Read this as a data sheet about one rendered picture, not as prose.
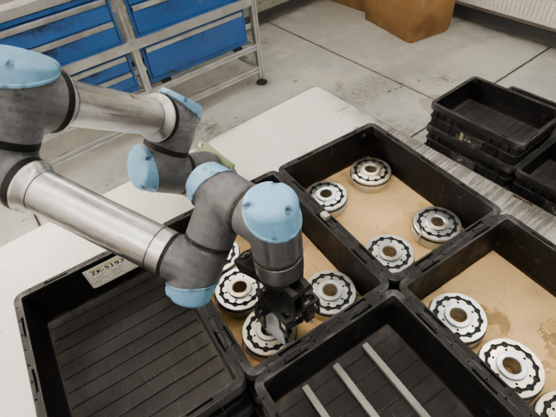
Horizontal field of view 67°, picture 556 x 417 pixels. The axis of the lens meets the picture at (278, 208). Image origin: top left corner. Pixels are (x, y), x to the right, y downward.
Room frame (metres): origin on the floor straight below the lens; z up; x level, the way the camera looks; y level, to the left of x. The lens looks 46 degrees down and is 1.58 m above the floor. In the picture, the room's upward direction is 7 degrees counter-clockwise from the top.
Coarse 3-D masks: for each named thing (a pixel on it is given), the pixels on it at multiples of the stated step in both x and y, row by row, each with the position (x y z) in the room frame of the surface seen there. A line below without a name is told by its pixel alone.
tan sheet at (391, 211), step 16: (336, 176) 0.80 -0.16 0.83; (352, 192) 0.74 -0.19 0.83; (384, 192) 0.72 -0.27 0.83; (400, 192) 0.72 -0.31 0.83; (352, 208) 0.68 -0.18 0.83; (368, 208) 0.67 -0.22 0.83; (384, 208) 0.67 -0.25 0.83; (400, 208) 0.66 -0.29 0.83; (416, 208) 0.66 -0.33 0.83; (352, 224) 0.63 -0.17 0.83; (368, 224) 0.63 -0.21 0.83; (384, 224) 0.62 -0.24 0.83; (400, 224) 0.61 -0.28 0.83; (368, 240) 0.58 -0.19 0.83; (416, 256) 0.52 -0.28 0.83
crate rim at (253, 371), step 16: (192, 208) 0.65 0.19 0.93; (384, 288) 0.39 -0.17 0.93; (208, 304) 0.40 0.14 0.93; (352, 304) 0.37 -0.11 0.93; (336, 320) 0.34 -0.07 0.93; (224, 336) 0.34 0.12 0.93; (304, 336) 0.32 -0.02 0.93; (240, 352) 0.30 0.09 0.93; (288, 352) 0.29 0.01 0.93; (256, 368) 0.28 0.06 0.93
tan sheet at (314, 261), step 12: (240, 240) 0.63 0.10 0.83; (312, 252) 0.56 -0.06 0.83; (312, 264) 0.53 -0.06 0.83; (324, 264) 0.53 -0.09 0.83; (228, 324) 0.41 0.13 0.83; (240, 324) 0.41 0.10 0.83; (300, 324) 0.39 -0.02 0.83; (312, 324) 0.39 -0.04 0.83; (240, 336) 0.39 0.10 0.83; (300, 336) 0.37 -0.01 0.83; (252, 360) 0.33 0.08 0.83
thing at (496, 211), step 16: (368, 128) 0.86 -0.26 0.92; (336, 144) 0.82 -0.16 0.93; (400, 144) 0.78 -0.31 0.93; (304, 160) 0.77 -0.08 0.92; (288, 176) 0.71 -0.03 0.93; (448, 176) 0.65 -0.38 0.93; (304, 192) 0.66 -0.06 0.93; (320, 208) 0.60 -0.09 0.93; (496, 208) 0.54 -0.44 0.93; (336, 224) 0.55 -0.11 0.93; (480, 224) 0.51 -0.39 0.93; (352, 240) 0.51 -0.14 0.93; (448, 240) 0.48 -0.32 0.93; (368, 256) 0.46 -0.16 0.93; (432, 256) 0.45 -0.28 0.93; (384, 272) 0.42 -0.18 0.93; (400, 272) 0.42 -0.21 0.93
